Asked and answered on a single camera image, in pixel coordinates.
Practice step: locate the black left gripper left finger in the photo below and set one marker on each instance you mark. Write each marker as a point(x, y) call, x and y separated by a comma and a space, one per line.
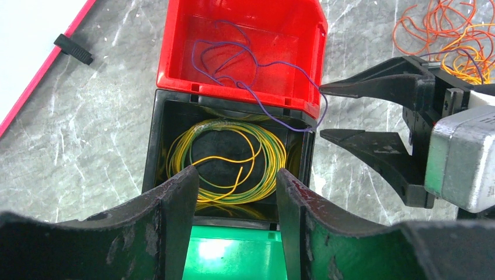
point(146, 237)

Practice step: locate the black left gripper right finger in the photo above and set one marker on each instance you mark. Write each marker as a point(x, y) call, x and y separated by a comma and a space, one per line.
point(323, 241)

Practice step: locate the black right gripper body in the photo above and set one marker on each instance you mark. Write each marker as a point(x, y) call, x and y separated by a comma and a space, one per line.
point(440, 95)

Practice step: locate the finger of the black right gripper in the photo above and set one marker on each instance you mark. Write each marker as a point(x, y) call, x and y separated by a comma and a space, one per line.
point(385, 152)
point(402, 80)

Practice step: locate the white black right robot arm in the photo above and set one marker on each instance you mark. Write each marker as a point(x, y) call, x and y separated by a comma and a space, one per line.
point(451, 124)

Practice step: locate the green plastic bin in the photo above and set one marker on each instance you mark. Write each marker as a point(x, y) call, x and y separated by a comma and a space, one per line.
point(217, 252)

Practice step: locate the black plastic bin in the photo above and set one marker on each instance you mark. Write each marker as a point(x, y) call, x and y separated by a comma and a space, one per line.
point(225, 158)

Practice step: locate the red plastic bin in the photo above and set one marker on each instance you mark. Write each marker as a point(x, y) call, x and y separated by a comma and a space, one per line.
point(248, 51)

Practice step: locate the black whiteboard clip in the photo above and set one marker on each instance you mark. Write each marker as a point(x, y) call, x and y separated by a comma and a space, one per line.
point(69, 47)

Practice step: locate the pink framed whiteboard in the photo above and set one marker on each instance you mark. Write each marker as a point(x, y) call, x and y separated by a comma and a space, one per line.
point(28, 32)

